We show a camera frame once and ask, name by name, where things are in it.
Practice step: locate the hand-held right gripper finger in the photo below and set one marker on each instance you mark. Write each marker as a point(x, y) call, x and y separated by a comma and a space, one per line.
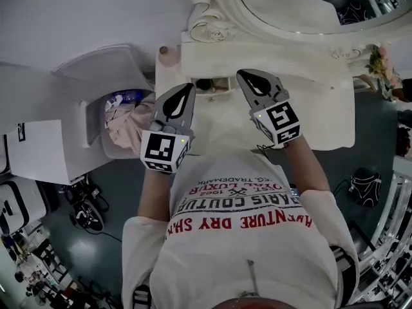
point(250, 87)
point(261, 81)

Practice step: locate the person's left forearm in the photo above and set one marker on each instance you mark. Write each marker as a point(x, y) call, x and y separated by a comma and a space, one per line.
point(154, 198)

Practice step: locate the pink flower bouquet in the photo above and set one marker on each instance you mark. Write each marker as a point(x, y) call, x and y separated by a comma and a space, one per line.
point(381, 66)

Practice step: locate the small black frame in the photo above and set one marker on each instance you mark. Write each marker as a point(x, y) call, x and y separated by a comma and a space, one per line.
point(21, 130)

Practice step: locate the small dark green object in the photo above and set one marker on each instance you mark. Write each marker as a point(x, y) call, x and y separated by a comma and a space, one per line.
point(202, 83)

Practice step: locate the cream ornate dressing table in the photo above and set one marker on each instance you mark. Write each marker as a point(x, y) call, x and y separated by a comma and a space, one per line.
point(225, 124)

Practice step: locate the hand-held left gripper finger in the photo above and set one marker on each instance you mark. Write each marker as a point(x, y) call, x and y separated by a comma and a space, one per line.
point(187, 103)
point(171, 106)

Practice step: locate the cream small drawer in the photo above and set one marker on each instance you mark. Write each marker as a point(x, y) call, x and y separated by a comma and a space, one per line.
point(217, 80)

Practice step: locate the blue plastic bottle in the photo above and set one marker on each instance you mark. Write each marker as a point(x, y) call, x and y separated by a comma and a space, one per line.
point(127, 95)

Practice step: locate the white metal shelf rack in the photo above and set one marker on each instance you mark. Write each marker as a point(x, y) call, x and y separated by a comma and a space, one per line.
point(396, 198)

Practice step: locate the white grey office chair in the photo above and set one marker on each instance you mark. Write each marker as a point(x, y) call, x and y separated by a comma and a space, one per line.
point(96, 63)

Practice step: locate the black white sneaker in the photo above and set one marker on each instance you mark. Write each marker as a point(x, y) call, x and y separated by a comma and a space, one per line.
point(90, 219)

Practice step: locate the person's right forearm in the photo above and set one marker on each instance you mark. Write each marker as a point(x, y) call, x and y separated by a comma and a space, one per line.
point(305, 172)

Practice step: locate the white black robot unit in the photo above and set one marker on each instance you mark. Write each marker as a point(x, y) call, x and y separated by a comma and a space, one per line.
point(35, 198)

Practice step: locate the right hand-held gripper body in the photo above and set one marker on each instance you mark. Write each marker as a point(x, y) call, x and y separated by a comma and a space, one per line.
point(278, 121)

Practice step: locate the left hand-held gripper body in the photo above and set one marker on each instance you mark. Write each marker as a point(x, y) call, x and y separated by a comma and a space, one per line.
point(159, 148)

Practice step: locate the white side cabinet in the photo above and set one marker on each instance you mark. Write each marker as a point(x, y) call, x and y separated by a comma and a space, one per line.
point(48, 150)

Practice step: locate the black device lit screen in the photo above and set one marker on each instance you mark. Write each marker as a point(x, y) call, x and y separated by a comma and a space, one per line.
point(293, 190)

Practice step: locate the brown round knob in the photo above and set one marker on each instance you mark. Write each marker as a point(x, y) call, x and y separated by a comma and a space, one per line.
point(164, 50)

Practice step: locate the pink cloth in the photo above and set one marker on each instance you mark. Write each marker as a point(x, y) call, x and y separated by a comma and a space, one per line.
point(128, 127)

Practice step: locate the white printed t-shirt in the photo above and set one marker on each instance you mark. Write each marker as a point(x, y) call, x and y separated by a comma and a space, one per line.
point(241, 262)

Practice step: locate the black bag white lines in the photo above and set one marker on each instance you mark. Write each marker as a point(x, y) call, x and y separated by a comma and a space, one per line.
point(365, 188)

